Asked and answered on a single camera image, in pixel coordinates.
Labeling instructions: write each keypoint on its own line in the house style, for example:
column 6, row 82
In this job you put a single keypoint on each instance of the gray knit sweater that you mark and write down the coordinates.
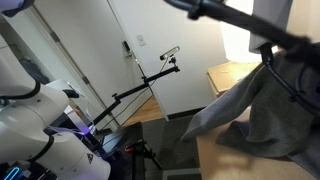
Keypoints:
column 266, row 126

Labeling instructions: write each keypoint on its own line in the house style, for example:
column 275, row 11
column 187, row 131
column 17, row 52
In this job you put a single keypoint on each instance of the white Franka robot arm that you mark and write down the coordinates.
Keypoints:
column 26, row 133

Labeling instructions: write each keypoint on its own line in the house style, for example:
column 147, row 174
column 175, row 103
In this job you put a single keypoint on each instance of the black flat stand base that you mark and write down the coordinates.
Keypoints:
column 120, row 136

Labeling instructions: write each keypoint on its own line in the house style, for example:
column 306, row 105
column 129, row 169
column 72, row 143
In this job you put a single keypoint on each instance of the wooden dresser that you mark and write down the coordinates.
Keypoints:
column 223, row 76

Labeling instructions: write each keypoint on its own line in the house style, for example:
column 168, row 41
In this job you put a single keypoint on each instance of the black tripod with red knob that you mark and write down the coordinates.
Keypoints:
column 135, row 160

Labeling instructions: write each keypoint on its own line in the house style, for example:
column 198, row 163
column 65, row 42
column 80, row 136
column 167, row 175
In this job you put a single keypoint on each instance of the white door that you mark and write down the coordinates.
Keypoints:
column 93, row 50

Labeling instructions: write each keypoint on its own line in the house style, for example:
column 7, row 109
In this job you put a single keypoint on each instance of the white paper lamp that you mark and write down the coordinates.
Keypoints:
column 236, row 43

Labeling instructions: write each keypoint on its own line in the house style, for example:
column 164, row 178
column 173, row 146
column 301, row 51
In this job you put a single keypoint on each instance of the blue lit controller box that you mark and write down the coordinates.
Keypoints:
column 11, row 173

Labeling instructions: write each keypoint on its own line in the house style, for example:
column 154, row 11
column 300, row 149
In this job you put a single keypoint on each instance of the black camera boom stand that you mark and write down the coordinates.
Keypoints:
column 133, row 90

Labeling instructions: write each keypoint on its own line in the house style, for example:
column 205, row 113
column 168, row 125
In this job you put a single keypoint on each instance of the gray stereo camera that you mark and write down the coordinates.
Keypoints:
column 169, row 53

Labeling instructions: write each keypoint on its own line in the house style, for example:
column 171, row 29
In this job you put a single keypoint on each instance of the white light switch plate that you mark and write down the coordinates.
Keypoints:
column 141, row 39

